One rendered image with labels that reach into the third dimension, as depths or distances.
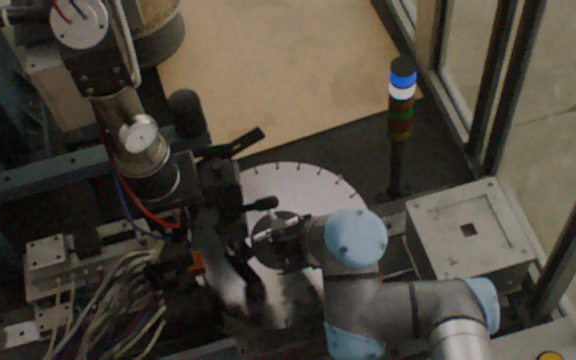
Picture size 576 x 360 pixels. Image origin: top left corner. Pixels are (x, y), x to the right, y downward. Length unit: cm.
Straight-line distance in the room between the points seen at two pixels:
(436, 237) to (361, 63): 58
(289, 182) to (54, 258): 47
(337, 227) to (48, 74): 40
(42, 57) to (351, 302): 48
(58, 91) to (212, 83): 88
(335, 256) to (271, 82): 90
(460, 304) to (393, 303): 8
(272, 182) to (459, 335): 58
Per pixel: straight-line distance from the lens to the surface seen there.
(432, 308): 96
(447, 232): 139
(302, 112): 172
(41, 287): 155
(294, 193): 137
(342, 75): 178
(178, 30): 188
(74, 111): 100
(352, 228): 93
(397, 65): 127
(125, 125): 90
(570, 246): 122
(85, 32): 82
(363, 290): 96
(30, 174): 140
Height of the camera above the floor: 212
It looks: 58 degrees down
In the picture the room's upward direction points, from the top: 9 degrees counter-clockwise
